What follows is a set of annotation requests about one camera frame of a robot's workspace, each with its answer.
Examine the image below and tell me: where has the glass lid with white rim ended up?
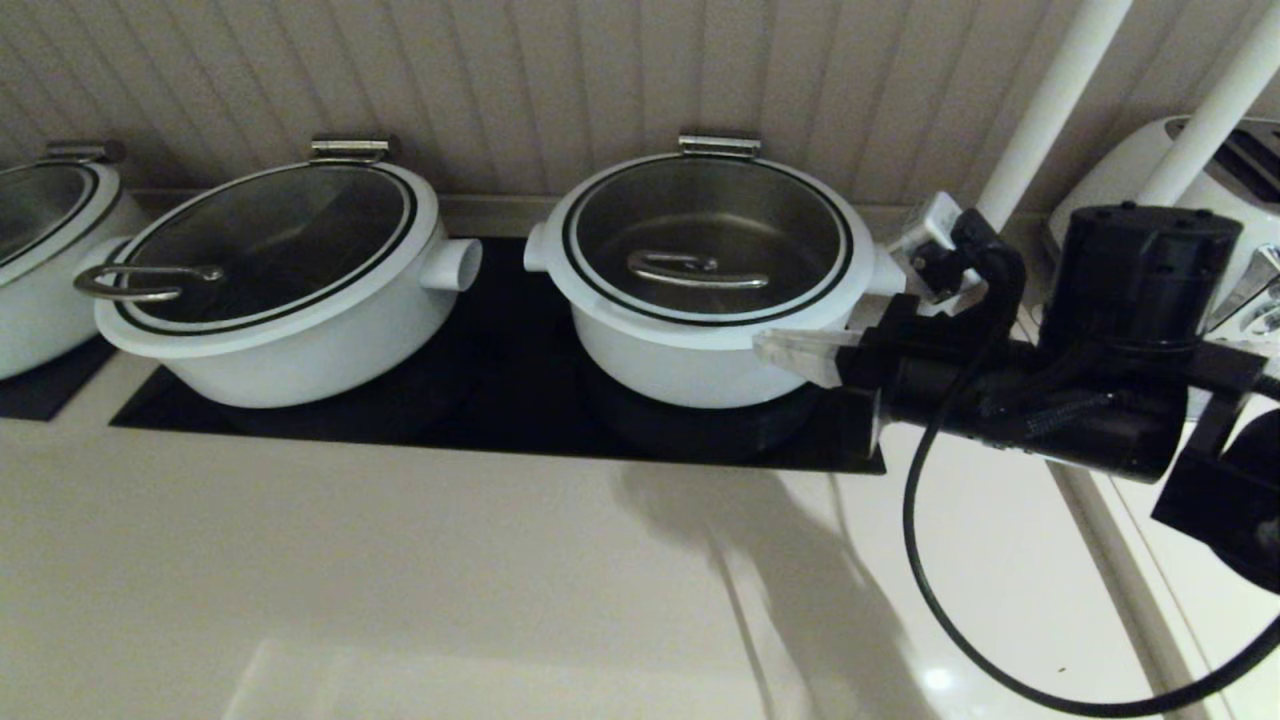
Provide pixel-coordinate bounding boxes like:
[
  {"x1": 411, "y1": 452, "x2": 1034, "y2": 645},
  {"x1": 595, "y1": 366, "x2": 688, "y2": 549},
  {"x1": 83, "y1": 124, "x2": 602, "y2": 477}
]
[
  {"x1": 545, "y1": 153, "x2": 873, "y2": 351},
  {"x1": 0, "y1": 160, "x2": 126, "y2": 291},
  {"x1": 75, "y1": 160, "x2": 441, "y2": 359}
]

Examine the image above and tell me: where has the white toaster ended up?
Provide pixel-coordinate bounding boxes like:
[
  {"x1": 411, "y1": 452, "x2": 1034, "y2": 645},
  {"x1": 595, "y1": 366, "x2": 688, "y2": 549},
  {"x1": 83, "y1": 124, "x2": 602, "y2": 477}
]
[{"x1": 1050, "y1": 117, "x2": 1280, "y2": 341}]

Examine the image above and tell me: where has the black glass induction cooktop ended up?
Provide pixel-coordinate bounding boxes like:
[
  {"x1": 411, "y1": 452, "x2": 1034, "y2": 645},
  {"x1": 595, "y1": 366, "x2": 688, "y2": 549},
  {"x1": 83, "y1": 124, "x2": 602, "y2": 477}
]
[
  {"x1": 110, "y1": 237, "x2": 886, "y2": 475},
  {"x1": 0, "y1": 338, "x2": 121, "y2": 422}
]

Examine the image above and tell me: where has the white round pole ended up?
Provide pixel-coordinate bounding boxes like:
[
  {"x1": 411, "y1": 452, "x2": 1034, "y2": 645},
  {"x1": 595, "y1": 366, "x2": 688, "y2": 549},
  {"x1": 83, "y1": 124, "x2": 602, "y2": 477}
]
[
  {"x1": 975, "y1": 0, "x2": 1136, "y2": 233},
  {"x1": 1138, "y1": 0, "x2": 1280, "y2": 209}
]

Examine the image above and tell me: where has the white pot with side handles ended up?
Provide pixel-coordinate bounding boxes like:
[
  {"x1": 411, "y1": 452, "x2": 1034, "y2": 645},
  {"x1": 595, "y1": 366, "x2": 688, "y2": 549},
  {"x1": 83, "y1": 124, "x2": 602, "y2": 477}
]
[
  {"x1": 0, "y1": 195, "x2": 151, "y2": 381},
  {"x1": 97, "y1": 238, "x2": 484, "y2": 409},
  {"x1": 524, "y1": 222, "x2": 906, "y2": 409}
]

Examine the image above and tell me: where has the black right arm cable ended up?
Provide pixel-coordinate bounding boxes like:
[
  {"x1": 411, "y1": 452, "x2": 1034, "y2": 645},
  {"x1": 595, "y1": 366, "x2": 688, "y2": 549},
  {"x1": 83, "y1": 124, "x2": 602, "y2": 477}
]
[{"x1": 903, "y1": 300, "x2": 1280, "y2": 719}]

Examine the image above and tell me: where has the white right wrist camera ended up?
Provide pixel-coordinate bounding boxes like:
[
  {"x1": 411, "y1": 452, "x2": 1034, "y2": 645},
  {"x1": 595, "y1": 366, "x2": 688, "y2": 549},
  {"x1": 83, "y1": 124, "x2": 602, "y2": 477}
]
[{"x1": 888, "y1": 192, "x2": 966, "y2": 301}]

